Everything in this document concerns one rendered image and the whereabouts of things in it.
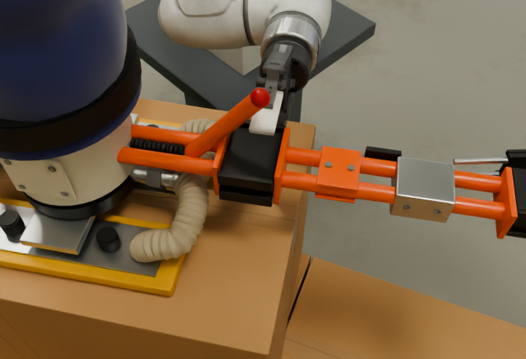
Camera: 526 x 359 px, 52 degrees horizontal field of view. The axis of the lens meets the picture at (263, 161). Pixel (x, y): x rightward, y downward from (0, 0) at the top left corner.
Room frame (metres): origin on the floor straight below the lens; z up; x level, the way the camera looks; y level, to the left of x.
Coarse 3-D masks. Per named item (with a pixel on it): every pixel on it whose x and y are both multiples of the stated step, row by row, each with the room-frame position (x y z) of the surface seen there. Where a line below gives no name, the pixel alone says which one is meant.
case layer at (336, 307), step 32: (320, 288) 0.52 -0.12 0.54; (352, 288) 0.52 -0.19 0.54; (384, 288) 0.52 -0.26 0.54; (288, 320) 0.46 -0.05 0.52; (320, 320) 0.45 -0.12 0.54; (352, 320) 0.45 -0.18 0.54; (384, 320) 0.45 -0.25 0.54; (416, 320) 0.45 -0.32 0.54; (448, 320) 0.45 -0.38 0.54; (480, 320) 0.45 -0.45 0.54; (288, 352) 0.38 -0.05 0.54; (320, 352) 0.38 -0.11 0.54; (352, 352) 0.38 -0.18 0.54; (384, 352) 0.38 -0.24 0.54; (416, 352) 0.38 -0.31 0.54; (448, 352) 0.38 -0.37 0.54; (480, 352) 0.38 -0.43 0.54; (512, 352) 0.38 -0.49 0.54
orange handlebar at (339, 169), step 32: (160, 128) 0.48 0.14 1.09; (128, 160) 0.44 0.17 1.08; (160, 160) 0.43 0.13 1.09; (192, 160) 0.43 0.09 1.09; (288, 160) 0.44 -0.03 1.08; (320, 160) 0.43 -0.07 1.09; (352, 160) 0.43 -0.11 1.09; (384, 160) 0.43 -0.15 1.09; (320, 192) 0.39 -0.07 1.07; (352, 192) 0.38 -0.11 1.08; (384, 192) 0.38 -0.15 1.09
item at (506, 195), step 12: (516, 168) 0.41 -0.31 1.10; (504, 180) 0.39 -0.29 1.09; (516, 180) 0.39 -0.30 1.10; (504, 192) 0.38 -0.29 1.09; (516, 192) 0.37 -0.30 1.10; (516, 204) 0.35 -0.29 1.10; (504, 216) 0.35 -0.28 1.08; (516, 216) 0.34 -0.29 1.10; (504, 228) 0.34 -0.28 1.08; (516, 228) 0.35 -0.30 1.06
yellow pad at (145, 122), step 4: (140, 120) 0.61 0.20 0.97; (144, 120) 0.61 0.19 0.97; (148, 120) 0.61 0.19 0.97; (152, 120) 0.61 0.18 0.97; (156, 120) 0.61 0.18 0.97; (140, 124) 0.60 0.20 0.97; (144, 124) 0.60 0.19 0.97; (148, 124) 0.60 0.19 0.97; (152, 124) 0.57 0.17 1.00; (156, 124) 0.60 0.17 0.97; (160, 124) 0.60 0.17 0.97; (164, 124) 0.60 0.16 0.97; (168, 124) 0.60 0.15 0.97; (172, 124) 0.60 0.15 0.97; (176, 124) 0.60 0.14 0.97; (180, 124) 0.60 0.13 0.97; (168, 128) 0.59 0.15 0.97; (172, 128) 0.59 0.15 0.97; (176, 128) 0.59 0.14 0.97; (208, 180) 0.50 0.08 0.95
